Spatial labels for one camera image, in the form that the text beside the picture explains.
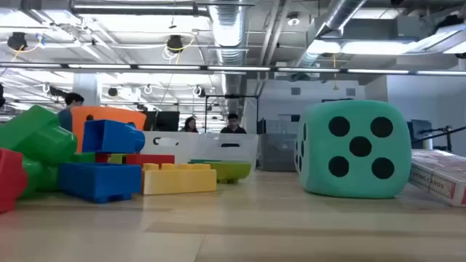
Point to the orange pumpkin-face bucket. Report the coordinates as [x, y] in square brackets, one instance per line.
[105, 114]

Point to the small lime green toy brick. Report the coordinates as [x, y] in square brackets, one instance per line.
[116, 158]

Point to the teal foam die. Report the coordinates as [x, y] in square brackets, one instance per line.
[320, 178]

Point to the dark office partition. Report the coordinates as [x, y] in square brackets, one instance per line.
[418, 127]

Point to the black ceiling fixture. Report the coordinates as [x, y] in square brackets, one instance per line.
[175, 43]
[17, 40]

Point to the red printed playing card box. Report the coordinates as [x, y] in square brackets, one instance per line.
[440, 174]

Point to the black computer monitor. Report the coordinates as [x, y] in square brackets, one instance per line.
[162, 121]

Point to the green eight-stud toy brick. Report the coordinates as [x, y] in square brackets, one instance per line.
[205, 160]

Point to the clear plastic bin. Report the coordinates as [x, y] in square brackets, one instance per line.
[236, 153]

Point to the person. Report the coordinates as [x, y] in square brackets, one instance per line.
[74, 99]
[233, 126]
[189, 125]

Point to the red toy brick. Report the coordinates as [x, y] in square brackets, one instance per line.
[11, 178]
[151, 159]
[102, 158]

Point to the yellow toy brick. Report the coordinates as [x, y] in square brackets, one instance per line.
[178, 182]

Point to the blue toy brick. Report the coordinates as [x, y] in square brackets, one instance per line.
[109, 136]
[98, 180]

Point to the white plastic bin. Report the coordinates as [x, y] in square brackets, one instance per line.
[182, 149]

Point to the dark grey plastic bin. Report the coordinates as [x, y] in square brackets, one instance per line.
[278, 153]

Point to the white cylinder container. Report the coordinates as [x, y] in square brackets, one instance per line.
[428, 141]

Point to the slanted silver ventilation duct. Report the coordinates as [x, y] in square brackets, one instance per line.
[342, 14]

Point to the round silver ventilation duct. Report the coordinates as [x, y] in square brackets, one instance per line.
[227, 29]

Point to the long linear ceiling light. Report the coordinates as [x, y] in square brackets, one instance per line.
[164, 67]

